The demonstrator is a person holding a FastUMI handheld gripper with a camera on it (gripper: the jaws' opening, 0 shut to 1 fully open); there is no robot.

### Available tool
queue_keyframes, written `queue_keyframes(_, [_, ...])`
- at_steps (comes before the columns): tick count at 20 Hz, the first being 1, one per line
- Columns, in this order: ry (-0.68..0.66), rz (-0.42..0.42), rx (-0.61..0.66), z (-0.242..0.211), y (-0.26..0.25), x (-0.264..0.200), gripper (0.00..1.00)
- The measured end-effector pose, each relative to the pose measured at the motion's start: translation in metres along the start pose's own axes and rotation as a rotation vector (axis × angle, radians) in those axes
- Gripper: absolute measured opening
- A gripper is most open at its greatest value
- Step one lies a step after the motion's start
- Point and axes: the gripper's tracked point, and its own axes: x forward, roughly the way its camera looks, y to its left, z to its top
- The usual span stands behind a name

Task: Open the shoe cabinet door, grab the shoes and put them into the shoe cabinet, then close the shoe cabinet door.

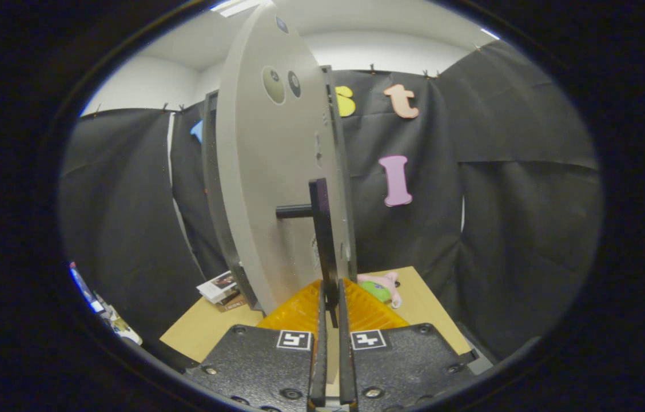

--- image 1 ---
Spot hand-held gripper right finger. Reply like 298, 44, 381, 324
337, 278, 479, 411

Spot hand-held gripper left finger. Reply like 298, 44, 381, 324
184, 279, 329, 411

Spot light grey shoe cabinet door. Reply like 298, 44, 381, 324
215, 0, 357, 330

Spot dark grey shoe cabinet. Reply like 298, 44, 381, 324
201, 65, 359, 312

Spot pink and green plush toy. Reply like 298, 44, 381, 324
357, 271, 403, 310

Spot brown book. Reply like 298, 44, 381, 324
217, 292, 248, 312

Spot white book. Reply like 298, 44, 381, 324
197, 271, 238, 304

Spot black backdrop cloth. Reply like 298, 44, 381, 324
59, 40, 604, 361

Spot colourful printed clutter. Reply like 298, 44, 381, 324
68, 262, 143, 346

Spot long ceiling light panel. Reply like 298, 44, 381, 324
210, 0, 269, 18

